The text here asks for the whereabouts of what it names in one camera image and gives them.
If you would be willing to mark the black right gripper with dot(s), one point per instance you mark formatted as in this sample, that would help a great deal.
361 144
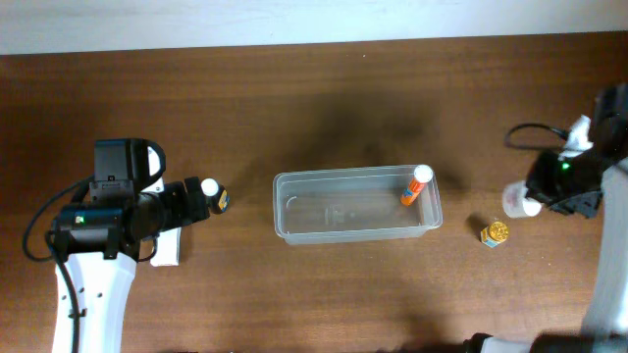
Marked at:
535 183

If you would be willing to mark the white plastic bottle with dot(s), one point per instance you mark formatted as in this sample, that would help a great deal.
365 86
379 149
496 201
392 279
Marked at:
516 204

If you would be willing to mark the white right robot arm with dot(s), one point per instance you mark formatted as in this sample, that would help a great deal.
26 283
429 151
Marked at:
602 137

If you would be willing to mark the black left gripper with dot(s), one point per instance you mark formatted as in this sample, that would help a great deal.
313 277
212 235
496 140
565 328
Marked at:
194 199

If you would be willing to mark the clear plastic container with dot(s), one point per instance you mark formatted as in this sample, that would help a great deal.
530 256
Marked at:
352 205

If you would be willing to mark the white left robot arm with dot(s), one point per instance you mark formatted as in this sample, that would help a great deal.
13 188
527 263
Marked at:
121 216

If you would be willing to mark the white green medicine box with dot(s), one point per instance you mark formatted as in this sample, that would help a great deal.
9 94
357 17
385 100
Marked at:
168 249

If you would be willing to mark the orange tube white cap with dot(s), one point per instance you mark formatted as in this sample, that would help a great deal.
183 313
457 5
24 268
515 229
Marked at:
421 176

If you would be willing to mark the small gold lid jar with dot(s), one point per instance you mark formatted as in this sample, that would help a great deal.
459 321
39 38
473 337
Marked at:
494 234

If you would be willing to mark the dark bottle white cap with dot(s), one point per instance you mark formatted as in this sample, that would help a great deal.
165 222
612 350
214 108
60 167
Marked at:
216 195

